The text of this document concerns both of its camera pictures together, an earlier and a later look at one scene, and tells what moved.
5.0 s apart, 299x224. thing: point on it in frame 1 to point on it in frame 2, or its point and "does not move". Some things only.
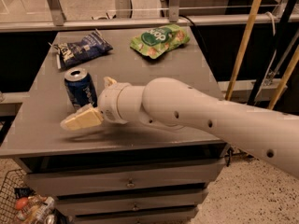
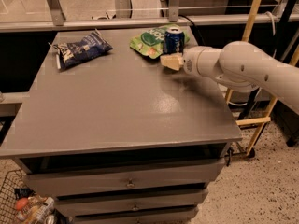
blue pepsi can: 81,88 to 174,40
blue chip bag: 80,49 does not move
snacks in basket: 33,208 does not move
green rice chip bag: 156,40 does not move
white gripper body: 108,105 to 191,61
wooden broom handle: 255,3 does not move
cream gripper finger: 85,118 to 174,61
